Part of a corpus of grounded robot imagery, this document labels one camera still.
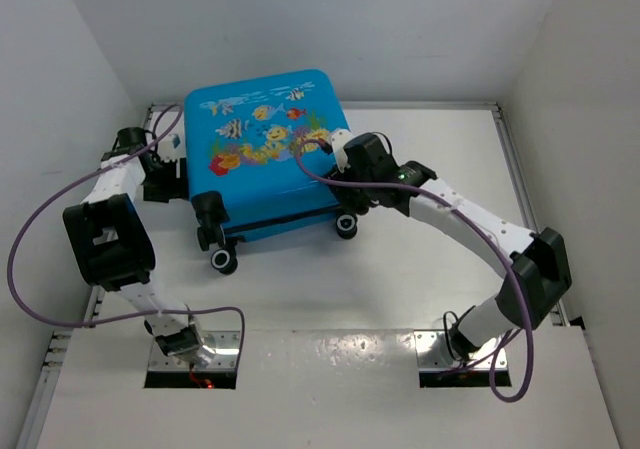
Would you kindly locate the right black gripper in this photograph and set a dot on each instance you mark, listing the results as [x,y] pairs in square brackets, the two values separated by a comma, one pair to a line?
[344,198]

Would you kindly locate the metal base plate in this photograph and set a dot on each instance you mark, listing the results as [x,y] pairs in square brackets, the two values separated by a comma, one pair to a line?
[219,353]
[433,355]

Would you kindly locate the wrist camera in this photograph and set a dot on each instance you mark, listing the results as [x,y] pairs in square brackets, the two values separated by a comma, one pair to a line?
[130,141]
[368,158]

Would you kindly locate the blue suitcase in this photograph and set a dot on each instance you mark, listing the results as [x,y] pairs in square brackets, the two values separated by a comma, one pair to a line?
[253,164]

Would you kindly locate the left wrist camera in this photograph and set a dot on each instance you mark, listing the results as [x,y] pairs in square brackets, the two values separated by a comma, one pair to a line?
[130,141]

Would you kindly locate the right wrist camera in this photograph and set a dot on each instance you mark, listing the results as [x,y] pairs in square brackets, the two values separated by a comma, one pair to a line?
[368,158]

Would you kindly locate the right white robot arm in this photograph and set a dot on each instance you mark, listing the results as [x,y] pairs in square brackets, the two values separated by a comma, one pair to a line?
[534,266]

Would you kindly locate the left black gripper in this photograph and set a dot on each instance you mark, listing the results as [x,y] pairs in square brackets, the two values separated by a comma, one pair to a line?
[177,188]

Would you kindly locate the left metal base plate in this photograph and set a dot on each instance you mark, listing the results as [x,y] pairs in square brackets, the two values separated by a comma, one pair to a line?
[219,353]

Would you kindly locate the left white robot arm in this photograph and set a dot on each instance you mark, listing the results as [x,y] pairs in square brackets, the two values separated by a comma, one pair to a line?
[113,251]

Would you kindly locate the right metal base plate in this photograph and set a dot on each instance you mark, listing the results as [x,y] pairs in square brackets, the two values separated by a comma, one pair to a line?
[433,355]

